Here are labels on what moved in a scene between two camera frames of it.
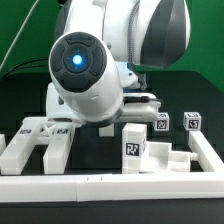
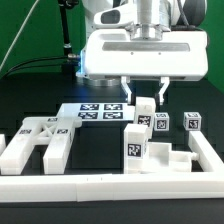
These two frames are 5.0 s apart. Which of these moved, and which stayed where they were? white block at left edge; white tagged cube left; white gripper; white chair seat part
Moved: white gripper
Stayed: white tagged cube left; white chair seat part; white block at left edge
